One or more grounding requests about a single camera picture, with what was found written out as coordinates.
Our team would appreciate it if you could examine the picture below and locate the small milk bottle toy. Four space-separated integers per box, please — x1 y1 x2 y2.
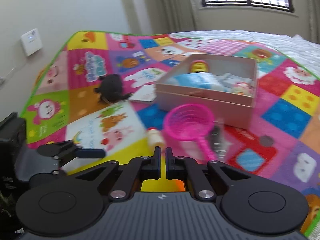
147 127 165 151

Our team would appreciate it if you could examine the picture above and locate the pink plastic net scoop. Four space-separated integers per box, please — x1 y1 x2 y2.
163 103 217 160

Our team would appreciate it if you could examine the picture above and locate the black plush toy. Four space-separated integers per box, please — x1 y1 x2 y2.
93 74 132 104

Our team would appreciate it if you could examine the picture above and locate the white square notepad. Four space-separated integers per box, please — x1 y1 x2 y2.
129 85 156 104

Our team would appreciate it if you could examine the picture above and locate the blue white tissue pack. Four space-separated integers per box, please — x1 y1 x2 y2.
165 73 223 90

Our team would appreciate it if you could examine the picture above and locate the pink yellow pudding cup toy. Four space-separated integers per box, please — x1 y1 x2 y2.
189 60 209 73

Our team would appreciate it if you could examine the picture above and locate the dark cookie pack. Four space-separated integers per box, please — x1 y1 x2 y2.
208 124 227 161

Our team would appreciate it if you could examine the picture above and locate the white battery charger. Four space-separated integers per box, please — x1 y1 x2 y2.
216 73 252 90

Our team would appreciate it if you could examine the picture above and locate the colourful cartoon play mat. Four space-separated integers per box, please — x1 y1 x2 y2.
16 30 319 239

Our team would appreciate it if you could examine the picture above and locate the pink cardboard box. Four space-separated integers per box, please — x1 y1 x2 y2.
155 54 258 129

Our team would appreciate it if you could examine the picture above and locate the beige curtain left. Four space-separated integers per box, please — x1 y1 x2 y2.
121 0 199 35

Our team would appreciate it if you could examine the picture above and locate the beige curtain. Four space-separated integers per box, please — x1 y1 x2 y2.
308 0 319 44
121 0 199 35

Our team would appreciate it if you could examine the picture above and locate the white quilted bedspread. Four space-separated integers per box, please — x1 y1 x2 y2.
170 30 319 79

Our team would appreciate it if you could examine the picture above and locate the beige curtain right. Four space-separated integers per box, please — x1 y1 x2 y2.
308 0 319 44

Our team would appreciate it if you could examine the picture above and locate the white wall switch panel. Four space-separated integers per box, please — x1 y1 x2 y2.
20 28 43 57

